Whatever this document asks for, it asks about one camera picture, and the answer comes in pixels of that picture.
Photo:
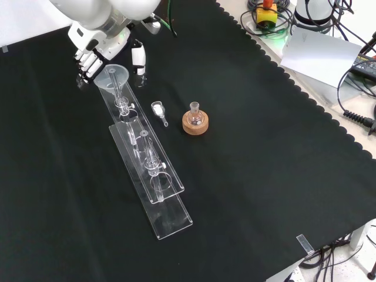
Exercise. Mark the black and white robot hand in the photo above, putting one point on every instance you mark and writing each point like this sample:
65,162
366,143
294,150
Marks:
102,44

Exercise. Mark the translucent plastic funnel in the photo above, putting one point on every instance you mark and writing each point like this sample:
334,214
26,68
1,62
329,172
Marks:
103,80

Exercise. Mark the glass weighing funnel with powder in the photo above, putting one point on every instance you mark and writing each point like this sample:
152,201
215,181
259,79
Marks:
157,110

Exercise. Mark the clear acrylic funnel stand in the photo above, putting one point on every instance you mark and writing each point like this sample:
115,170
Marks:
164,202

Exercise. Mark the clear cloth clip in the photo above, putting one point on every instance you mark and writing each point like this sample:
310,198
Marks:
5,49
305,243

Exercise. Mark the small glass round-bottom flask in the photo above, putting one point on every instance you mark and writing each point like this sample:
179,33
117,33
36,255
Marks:
196,117

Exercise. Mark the yellow stop button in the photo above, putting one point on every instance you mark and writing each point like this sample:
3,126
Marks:
265,14

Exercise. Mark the black bench cloth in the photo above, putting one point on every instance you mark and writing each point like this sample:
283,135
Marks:
249,161

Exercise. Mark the pale board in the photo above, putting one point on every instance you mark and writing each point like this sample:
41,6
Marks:
320,55

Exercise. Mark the black power adapter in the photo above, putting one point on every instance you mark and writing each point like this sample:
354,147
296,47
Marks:
365,66

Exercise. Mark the white table leg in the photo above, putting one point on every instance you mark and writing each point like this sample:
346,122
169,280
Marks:
362,233

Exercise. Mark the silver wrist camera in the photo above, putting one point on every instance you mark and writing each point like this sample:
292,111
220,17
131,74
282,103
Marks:
152,26

